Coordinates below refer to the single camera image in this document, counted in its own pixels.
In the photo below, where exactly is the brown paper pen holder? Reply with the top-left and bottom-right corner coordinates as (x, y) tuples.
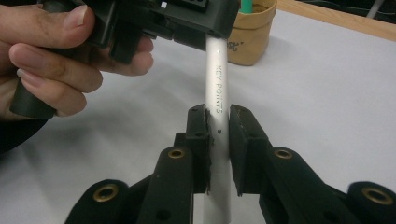
(226, 0), (278, 67)

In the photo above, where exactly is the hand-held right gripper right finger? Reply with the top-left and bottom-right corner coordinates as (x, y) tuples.
(228, 104), (362, 224)

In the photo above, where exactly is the white table mat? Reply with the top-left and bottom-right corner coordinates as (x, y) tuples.
(0, 8), (396, 224)

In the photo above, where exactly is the white pen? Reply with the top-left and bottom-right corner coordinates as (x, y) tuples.
(199, 34), (233, 224)

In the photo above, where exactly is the white and green glue stick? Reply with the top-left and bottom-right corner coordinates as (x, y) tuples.
(238, 0), (254, 15)

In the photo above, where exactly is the white metal stand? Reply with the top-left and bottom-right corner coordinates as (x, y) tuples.
(364, 0), (390, 20)

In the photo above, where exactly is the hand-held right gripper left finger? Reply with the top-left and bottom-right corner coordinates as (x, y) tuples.
(146, 104), (215, 224)

